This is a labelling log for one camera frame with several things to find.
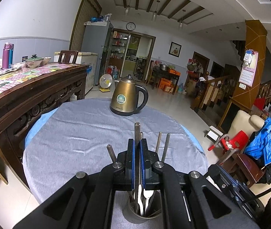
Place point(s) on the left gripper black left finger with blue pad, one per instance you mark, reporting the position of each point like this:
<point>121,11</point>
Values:
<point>86,201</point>

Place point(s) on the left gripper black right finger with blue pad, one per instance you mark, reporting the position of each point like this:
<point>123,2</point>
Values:
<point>189,200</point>

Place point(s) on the white plastic spoon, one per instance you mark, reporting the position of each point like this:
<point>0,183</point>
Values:
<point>147,195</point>
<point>139,200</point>

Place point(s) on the red plastic stool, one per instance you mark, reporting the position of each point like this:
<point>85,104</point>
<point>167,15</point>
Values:
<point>239,141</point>

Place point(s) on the metal utensil holder cup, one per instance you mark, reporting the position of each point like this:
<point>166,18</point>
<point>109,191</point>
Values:
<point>150,207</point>

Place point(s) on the blue jacket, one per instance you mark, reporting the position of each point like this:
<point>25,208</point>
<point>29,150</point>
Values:
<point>261,144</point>

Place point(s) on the cream armchair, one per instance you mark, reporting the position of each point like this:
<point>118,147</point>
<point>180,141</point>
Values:
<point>246,123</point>

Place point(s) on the grey table cloth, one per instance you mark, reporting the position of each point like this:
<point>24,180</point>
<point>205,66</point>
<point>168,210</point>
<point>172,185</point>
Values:
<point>74,137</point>

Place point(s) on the wooden stair railing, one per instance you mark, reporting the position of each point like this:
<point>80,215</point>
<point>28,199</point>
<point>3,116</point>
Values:
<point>209,92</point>

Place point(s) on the orange boxes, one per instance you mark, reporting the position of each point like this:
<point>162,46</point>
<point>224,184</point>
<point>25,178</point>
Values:
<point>169,80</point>

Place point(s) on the gold electric kettle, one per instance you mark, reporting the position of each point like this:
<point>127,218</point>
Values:
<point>128,98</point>

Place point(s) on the dark carved wooden table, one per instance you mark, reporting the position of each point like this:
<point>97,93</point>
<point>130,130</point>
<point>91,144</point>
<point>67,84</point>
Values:
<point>22,106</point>

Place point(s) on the small white fan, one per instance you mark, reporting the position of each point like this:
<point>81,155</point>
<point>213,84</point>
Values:
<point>105,83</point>

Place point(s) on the framed picture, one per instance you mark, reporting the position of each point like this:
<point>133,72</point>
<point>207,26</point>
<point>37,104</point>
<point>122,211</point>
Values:
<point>175,49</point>

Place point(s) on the checkered floral tablecloth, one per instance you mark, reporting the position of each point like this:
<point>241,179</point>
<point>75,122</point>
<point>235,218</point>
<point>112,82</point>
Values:
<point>12,79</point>

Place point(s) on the dark wooden chair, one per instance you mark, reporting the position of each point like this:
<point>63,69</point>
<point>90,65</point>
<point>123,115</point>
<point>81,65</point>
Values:
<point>68,56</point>

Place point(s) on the green lidded bowl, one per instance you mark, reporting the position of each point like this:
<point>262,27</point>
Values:
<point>34,61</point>

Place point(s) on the grey refrigerator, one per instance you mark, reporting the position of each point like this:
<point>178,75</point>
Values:
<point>96,39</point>

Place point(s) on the blue water bottle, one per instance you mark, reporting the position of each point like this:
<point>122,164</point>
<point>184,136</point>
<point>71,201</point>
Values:
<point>11,52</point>

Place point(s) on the purple water bottle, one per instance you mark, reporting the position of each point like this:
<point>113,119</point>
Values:
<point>5,56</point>

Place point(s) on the wall calendar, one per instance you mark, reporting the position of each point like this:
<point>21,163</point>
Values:
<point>249,67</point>

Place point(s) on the round wall clock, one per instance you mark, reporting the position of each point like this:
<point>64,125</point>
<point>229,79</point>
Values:
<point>130,26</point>

